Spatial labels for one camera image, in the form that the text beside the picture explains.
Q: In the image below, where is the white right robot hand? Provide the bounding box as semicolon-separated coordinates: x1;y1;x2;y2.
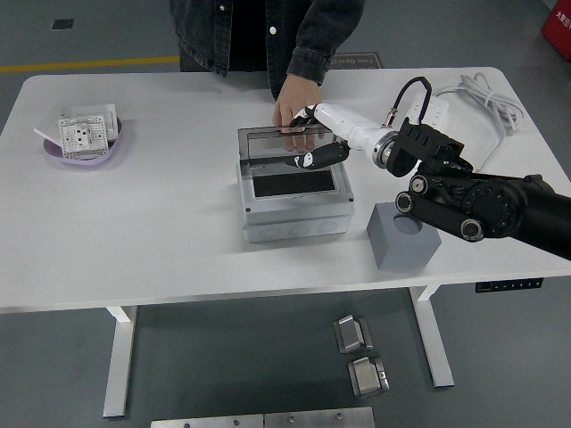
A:
285;103;389;171

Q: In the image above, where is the person's hand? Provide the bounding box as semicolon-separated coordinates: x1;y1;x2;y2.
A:
272;73;323;152

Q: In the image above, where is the transparent hinged box lid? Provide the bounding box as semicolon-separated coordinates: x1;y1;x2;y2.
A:
236;125;350;167

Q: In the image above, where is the grey plastic junction box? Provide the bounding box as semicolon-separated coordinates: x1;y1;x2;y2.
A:
235;156;356;244

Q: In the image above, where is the grey cube with round hole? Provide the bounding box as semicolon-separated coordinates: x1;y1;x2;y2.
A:
366;202;443;272

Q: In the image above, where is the red box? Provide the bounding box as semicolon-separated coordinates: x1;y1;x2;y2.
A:
541;0;571;49

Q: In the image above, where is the brown floor sign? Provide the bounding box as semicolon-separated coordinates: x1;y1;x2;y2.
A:
327;52;384;71

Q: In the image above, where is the white power strip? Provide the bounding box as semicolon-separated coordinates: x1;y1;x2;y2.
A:
403;92;451;130

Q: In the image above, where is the person's torso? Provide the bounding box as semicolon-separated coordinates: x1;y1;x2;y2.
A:
169;0;311;78

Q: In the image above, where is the small metal block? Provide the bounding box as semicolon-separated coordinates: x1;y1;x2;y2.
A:
333;315;375;355
347;356;391;398

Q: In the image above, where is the purple shallow bowl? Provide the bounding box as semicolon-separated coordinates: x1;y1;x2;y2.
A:
42;116;125;168

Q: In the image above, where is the white printed socket panel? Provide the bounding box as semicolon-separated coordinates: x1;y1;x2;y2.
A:
56;113;111;161

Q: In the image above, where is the black table control panel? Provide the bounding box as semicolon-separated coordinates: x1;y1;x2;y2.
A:
475;277;545;293

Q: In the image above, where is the white table leg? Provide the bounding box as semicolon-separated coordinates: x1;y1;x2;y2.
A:
103;305;138;419
409;284;455;388

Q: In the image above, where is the white thin cover plate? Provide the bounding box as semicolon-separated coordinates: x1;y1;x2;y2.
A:
33;106;68;146

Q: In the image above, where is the flat metal plate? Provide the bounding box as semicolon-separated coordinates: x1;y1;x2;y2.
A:
150;414;265;428
263;406;376;428

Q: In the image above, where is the white power cord with plug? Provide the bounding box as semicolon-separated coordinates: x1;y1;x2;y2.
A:
434;72;524;173

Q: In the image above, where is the white blank switch plate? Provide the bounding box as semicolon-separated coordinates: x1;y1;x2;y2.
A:
70;103;122;140

